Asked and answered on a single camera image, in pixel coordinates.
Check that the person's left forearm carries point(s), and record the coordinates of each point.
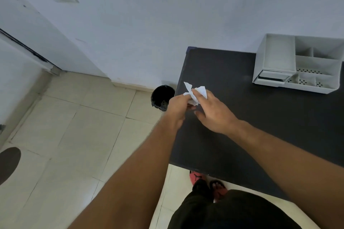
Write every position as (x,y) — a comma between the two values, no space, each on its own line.
(134,177)

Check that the black shorts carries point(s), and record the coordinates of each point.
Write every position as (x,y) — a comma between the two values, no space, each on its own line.
(228,212)

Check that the person's right thumb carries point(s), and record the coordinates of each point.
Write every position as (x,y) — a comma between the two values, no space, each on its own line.
(199,114)

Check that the person's right hand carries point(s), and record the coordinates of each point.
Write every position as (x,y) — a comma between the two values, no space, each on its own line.
(217,116)

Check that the white door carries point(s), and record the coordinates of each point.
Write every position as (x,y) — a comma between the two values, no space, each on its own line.
(29,24)

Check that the person's left hand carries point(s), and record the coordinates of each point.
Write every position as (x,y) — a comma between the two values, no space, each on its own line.
(176,106)

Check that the person's right forearm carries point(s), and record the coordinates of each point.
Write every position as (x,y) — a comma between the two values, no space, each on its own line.
(290,167)

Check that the red slipper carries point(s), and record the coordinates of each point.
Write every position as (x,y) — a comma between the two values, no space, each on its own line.
(219,190)
(196,176)

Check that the person's left fingers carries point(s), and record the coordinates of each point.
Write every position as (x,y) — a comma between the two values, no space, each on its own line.
(190,103)

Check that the white plastic desk organizer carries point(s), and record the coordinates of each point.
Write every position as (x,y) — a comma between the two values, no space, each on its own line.
(301,62)

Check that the white paper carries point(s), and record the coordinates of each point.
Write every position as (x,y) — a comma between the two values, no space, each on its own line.
(195,92)

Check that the black trash bin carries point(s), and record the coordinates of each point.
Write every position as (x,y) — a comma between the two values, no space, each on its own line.
(162,98)

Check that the dark round floor object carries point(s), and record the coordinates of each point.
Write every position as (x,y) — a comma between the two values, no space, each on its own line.
(8,164)

